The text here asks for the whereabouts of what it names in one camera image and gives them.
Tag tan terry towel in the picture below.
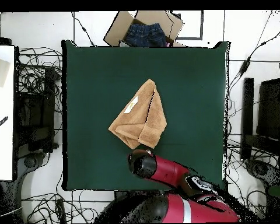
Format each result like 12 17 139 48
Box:
108 78 167 150

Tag white desk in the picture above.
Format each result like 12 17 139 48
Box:
0 44 15 181

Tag black rectangular post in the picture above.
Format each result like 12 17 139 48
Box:
241 77 255 160

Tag black floor cable tangle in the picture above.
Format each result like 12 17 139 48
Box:
20 191 108 223
223 135 271 222
17 46 63 113

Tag black cable with inline connector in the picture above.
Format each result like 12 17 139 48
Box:
71 11 96 47

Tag dark green table cloth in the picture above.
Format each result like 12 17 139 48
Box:
61 40 230 191

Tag black power adapter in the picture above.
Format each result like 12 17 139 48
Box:
239 56 252 76

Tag black flat panel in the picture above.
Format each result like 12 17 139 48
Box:
256 78 280 141

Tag open cardboard box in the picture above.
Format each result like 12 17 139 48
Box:
103 10 184 47

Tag black power strip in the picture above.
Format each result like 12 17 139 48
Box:
55 198 67 223

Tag blue denim jeans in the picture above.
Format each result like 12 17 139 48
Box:
124 23 167 47

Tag black equipment cart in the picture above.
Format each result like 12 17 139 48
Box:
13 66 60 153

